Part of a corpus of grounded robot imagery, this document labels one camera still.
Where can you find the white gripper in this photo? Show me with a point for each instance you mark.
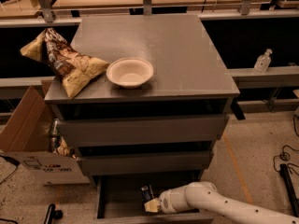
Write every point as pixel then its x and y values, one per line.
pixel 165 202

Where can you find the dark blueberry rxbar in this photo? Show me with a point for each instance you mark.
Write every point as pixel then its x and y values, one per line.
pixel 147 193

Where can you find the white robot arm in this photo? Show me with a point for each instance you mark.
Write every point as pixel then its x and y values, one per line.
pixel 204 196

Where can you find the grey open bottom drawer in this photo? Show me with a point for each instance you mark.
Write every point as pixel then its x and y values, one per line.
pixel 120 199

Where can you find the grey middle drawer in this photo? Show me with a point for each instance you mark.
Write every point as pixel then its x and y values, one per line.
pixel 145 163

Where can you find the grey top drawer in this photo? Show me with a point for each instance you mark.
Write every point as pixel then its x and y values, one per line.
pixel 119 132

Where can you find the grey drawer cabinet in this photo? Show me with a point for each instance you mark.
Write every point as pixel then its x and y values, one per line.
pixel 190 78

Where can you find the black stand base left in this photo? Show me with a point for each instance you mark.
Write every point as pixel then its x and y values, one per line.
pixel 52 214

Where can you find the snack items in box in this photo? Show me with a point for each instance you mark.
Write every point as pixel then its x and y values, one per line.
pixel 58 144

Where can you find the white paper bowl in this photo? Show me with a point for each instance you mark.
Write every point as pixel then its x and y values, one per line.
pixel 130 73

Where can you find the black bar right floor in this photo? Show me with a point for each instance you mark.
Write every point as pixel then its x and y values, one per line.
pixel 284 172

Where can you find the open cardboard box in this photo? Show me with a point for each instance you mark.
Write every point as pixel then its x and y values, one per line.
pixel 26 138

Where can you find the yellow brown chip bag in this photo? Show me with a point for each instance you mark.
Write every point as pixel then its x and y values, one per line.
pixel 74 70

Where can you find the clear sanitizer pump bottle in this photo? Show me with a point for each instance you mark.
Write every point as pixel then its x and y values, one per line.
pixel 263 61

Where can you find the metal railing frame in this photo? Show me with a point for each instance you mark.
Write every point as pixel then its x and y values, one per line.
pixel 25 13

